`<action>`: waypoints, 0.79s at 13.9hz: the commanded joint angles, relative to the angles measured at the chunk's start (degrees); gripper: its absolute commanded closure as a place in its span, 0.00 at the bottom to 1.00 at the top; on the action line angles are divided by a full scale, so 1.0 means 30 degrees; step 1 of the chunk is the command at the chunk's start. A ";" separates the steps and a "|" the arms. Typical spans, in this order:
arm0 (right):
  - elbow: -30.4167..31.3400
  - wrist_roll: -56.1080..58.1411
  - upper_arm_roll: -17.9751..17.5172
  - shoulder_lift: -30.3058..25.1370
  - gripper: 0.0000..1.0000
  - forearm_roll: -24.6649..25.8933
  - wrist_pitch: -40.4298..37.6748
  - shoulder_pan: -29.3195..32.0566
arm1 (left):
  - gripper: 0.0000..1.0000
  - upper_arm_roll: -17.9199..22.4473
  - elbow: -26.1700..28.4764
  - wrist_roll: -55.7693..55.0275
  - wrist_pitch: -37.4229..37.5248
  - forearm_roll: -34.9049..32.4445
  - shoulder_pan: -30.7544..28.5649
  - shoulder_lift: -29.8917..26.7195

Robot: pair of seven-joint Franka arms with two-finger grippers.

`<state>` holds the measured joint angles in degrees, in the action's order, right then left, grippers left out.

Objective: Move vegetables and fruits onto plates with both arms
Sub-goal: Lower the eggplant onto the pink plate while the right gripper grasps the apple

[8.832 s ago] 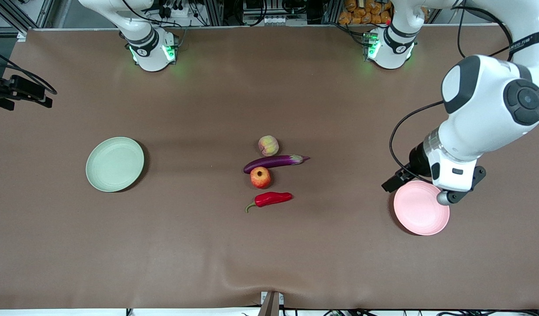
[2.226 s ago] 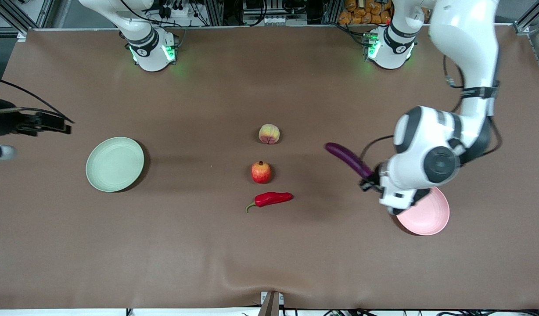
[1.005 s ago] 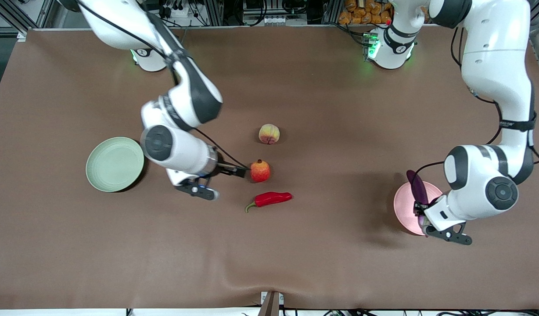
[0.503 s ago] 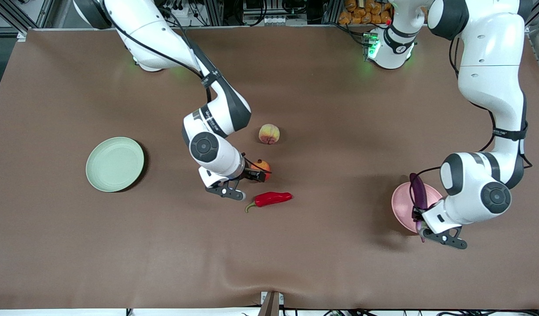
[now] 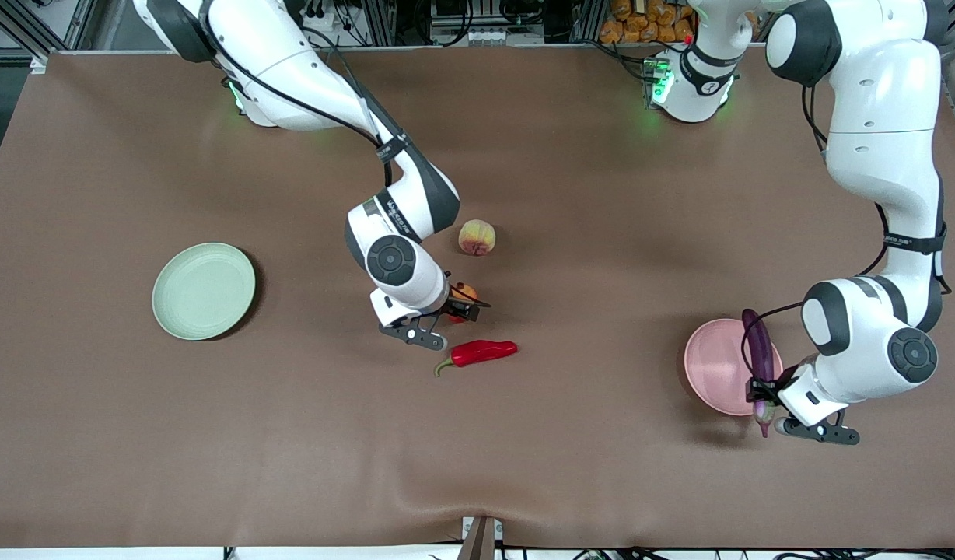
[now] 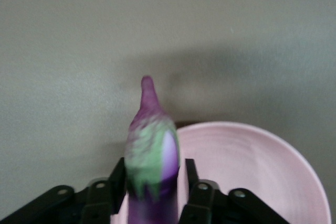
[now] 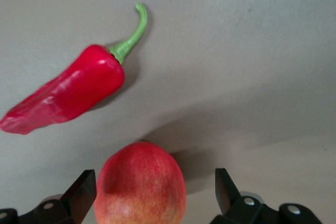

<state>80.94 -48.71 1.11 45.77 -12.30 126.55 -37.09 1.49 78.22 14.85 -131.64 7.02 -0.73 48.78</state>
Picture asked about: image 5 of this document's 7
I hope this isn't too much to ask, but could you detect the red pomegranate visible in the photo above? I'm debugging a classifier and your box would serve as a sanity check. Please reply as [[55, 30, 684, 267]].
[[449, 282, 479, 324]]

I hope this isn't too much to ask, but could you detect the long purple eggplant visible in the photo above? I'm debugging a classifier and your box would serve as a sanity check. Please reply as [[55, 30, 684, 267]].
[[740, 309, 784, 438]]

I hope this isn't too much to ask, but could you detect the red chili pepper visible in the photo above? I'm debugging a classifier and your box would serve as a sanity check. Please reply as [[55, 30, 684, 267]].
[[434, 340, 519, 379]]

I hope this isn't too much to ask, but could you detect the yellow pink peach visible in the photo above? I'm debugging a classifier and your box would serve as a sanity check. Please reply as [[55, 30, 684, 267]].
[[458, 219, 497, 257]]

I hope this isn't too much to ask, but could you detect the pink plate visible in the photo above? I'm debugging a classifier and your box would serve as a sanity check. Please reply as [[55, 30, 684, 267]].
[[684, 318, 784, 417]]

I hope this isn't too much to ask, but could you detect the brown table cloth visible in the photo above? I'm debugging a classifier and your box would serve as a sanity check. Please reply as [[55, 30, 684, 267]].
[[0, 45, 955, 549]]

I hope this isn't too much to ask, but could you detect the pale green plate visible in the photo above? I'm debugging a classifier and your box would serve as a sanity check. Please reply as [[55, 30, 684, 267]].
[[152, 243, 257, 341]]

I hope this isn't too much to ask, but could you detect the white power strip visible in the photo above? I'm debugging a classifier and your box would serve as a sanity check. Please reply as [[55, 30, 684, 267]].
[[300, 0, 354, 36]]

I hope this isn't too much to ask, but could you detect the bag of orange snacks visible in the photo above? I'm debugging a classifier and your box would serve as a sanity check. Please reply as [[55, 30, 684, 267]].
[[600, 0, 700, 44]]

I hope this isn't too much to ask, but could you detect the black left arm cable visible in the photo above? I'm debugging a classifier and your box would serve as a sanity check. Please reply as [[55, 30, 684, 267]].
[[744, 302, 806, 382]]

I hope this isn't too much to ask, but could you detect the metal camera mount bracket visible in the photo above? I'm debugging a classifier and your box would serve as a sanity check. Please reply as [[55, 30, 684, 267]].
[[458, 516, 504, 560]]

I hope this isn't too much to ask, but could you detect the aluminium frame rail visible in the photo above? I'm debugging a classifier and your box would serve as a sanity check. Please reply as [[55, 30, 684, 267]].
[[0, 0, 97, 63]]

